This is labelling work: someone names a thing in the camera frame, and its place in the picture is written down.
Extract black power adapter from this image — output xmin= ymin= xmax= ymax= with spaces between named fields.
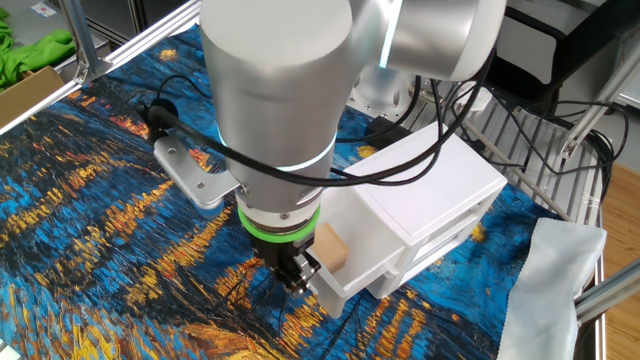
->
xmin=362 ymin=115 xmax=414 ymax=151

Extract aluminium frame strut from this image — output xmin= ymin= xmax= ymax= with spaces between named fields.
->
xmin=559 ymin=44 xmax=640 ymax=161
xmin=59 ymin=0 xmax=114 ymax=85
xmin=574 ymin=259 xmax=640 ymax=324

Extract white closed drawer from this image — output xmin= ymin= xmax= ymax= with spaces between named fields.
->
xmin=367 ymin=209 xmax=484 ymax=300

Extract starry night painted tablecloth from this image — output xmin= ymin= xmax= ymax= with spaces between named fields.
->
xmin=0 ymin=24 xmax=566 ymax=360

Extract black table cables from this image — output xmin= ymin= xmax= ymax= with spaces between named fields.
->
xmin=439 ymin=74 xmax=631 ymax=176

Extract green cloth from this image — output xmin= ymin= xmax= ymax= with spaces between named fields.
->
xmin=0 ymin=7 xmax=76 ymax=91

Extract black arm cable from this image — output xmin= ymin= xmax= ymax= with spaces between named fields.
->
xmin=143 ymin=47 xmax=497 ymax=189

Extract wooden cube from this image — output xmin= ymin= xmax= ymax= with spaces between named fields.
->
xmin=312 ymin=222 xmax=350 ymax=274

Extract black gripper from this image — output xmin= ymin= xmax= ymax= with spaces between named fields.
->
xmin=249 ymin=234 xmax=321 ymax=296

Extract light grey cloth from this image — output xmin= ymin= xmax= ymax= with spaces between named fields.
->
xmin=496 ymin=217 xmax=609 ymax=360

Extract crumpled white tissue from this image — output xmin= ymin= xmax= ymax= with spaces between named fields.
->
xmin=457 ymin=82 xmax=494 ymax=112

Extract white plastic drawer cabinet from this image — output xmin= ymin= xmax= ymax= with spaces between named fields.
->
xmin=342 ymin=122 xmax=509 ymax=301

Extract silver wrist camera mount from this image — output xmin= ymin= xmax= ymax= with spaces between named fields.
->
xmin=152 ymin=133 xmax=242 ymax=220

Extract white plastic box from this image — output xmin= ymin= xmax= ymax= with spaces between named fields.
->
xmin=304 ymin=184 xmax=409 ymax=319

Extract black office chair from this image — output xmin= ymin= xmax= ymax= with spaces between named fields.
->
xmin=487 ymin=0 xmax=640 ymax=114

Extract cardboard box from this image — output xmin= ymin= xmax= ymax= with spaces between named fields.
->
xmin=0 ymin=64 xmax=66 ymax=129

